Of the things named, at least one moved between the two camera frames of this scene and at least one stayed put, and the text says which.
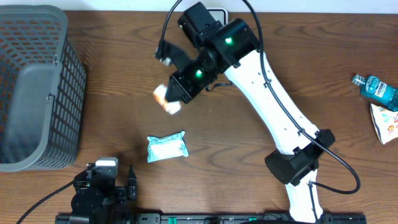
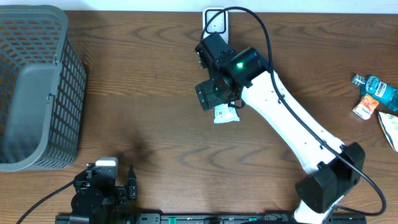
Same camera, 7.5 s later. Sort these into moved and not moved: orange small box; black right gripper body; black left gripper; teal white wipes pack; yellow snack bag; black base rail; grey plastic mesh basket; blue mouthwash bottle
Moved: orange small box; black right gripper body; teal white wipes pack; yellow snack bag
Not moved: black base rail; blue mouthwash bottle; black left gripper; grey plastic mesh basket
